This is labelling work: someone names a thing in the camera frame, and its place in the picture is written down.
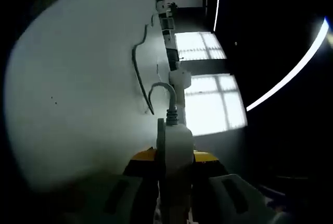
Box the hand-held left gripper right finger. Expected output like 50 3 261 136
191 150 278 224

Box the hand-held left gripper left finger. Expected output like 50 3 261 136
65 145 160 224

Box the white power adapter plug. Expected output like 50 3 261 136
163 124 195 224

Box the grey mounting bracket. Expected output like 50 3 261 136
157 118 167 183

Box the straight ceiling light strip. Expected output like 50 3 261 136
213 0 222 32

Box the wide bright window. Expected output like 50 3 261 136
183 74 248 136

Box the white table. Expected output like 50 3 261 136
4 0 187 191

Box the white printer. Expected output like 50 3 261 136
169 69 192 89

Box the long curved ceiling light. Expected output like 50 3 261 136
246 17 330 112

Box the narrow bright window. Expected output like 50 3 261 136
174 31 227 60

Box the black cable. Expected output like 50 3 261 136
131 13 157 115

